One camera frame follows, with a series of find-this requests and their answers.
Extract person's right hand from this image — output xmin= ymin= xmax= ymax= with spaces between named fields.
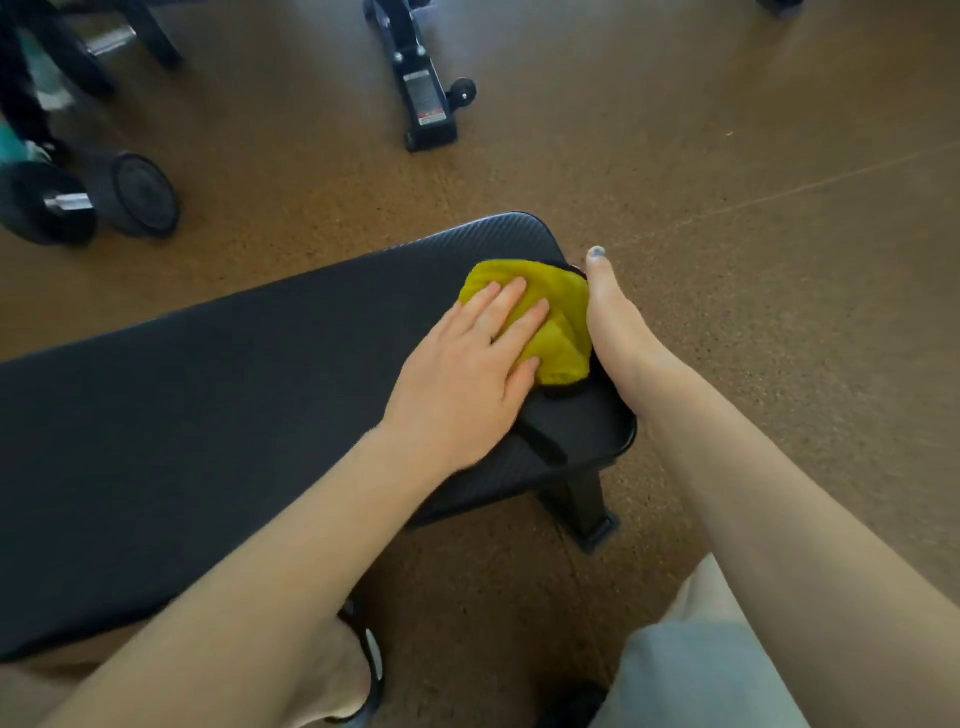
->
xmin=584 ymin=246 xmax=680 ymax=412

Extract person's left hand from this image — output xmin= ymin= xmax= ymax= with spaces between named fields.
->
xmin=381 ymin=277 xmax=552 ymax=475

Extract yellow microfibre cloth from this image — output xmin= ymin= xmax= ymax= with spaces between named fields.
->
xmin=458 ymin=259 xmax=595 ymax=388

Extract person's left forearm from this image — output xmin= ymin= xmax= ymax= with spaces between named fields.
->
xmin=41 ymin=426 xmax=451 ymax=728

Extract person's right forearm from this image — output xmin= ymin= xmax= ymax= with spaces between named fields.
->
xmin=636 ymin=363 xmax=960 ymax=728

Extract black equipment base with wheel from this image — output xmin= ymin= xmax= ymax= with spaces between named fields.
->
xmin=363 ymin=0 xmax=479 ymax=154

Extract black padded workout bench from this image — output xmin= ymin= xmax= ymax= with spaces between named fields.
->
xmin=0 ymin=212 xmax=639 ymax=665

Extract black and white sandal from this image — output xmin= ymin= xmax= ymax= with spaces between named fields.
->
xmin=330 ymin=596 xmax=388 ymax=725

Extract grey shorts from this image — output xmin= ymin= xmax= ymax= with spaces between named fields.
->
xmin=591 ymin=553 xmax=813 ymax=728

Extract black shoe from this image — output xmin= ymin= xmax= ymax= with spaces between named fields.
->
xmin=536 ymin=684 xmax=610 ymax=728

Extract person's left foot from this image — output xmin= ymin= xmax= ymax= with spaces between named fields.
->
xmin=281 ymin=615 xmax=375 ymax=728

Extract teal dumbbell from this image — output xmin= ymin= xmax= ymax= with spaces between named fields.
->
xmin=0 ymin=30 xmax=54 ymax=168

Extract black bench strap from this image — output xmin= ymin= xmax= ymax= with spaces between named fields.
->
xmin=516 ymin=418 xmax=570 ymax=468

